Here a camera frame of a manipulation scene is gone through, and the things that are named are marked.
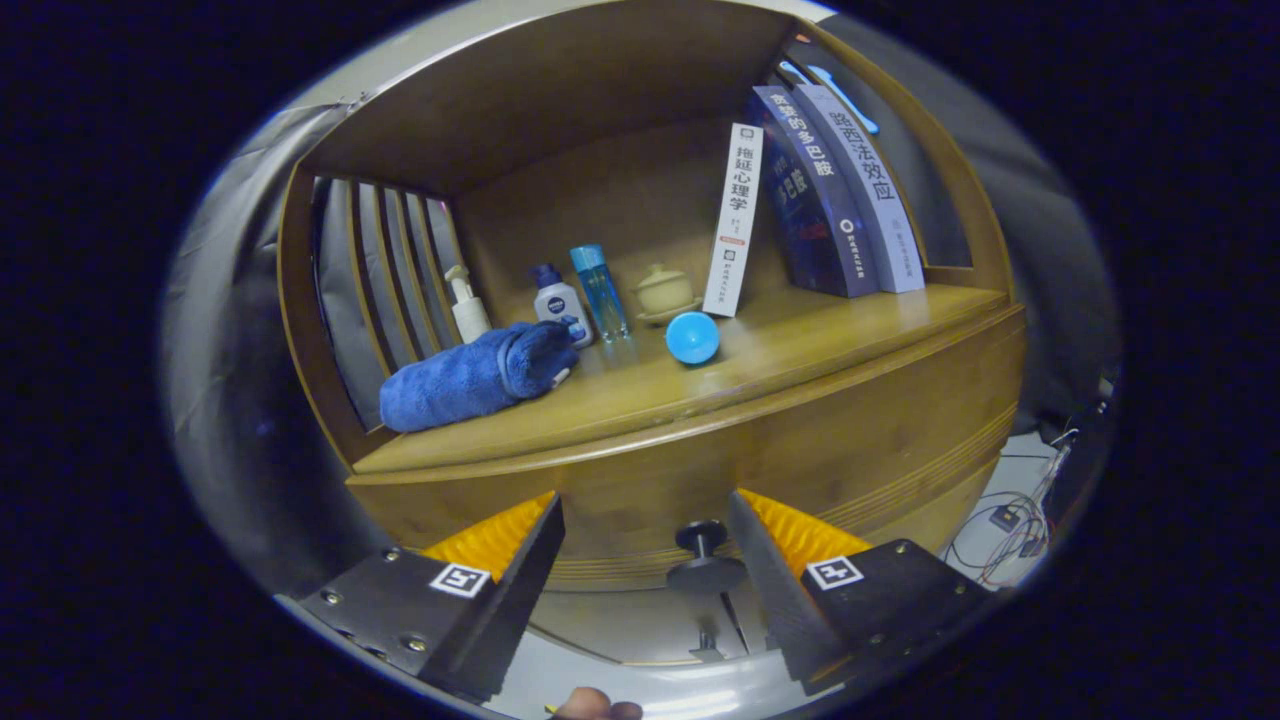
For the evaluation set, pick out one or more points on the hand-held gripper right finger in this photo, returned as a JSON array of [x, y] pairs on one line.
[[860, 610]]

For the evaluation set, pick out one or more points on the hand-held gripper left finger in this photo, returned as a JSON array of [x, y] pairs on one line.
[[470, 620]]

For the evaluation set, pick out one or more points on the blue cosmetic tube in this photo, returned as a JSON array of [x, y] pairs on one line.
[[692, 338]]

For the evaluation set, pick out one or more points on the wooden countertop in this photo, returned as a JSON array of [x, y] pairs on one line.
[[800, 340]]

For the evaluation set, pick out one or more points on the wooden cabinet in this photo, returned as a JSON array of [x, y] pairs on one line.
[[600, 100]]

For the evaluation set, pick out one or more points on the black power adapter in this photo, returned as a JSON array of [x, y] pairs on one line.
[[1005, 517]]

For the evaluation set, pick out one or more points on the blue rolled towel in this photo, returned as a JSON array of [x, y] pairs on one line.
[[450, 385]]

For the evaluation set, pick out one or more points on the white pump bottle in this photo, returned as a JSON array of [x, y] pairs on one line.
[[470, 318]]

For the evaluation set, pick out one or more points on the black backdrop cloth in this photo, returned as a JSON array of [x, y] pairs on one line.
[[250, 400]]

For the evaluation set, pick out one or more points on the white bottle with blue cap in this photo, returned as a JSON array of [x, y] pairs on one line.
[[555, 300]]

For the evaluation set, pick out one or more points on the clear blue bottle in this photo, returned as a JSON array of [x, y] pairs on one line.
[[603, 295]]

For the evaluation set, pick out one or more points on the beige lidded teacup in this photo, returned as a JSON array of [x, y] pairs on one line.
[[665, 293]]

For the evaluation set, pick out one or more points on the dark blue book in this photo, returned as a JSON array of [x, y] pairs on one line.
[[815, 210]]

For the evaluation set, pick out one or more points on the white book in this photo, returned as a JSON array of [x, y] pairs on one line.
[[735, 220]]

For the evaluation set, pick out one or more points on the pale grey book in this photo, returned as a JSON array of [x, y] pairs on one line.
[[880, 200]]

